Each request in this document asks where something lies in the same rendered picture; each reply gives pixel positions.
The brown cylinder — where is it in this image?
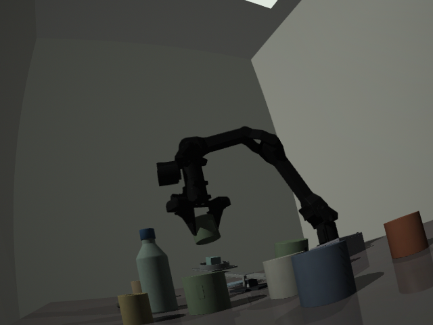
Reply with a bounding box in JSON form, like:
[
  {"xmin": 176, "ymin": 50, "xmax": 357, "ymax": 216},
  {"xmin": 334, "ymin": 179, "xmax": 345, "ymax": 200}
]
[{"xmin": 384, "ymin": 211, "xmax": 429, "ymax": 259}]

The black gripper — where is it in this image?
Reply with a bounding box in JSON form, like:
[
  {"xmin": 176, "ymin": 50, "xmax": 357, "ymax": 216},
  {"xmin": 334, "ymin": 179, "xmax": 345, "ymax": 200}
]
[{"xmin": 166, "ymin": 177, "xmax": 231, "ymax": 236}]

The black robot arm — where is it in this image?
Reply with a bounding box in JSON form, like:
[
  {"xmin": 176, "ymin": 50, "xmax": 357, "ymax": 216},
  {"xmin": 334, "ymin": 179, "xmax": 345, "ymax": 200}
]
[{"xmin": 156, "ymin": 127, "xmax": 339, "ymax": 246}]

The grey-green bottle with blue cap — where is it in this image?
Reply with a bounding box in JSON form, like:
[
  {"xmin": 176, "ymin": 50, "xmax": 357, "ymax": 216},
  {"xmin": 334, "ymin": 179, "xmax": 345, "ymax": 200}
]
[{"xmin": 136, "ymin": 228, "xmax": 178, "ymax": 313}]

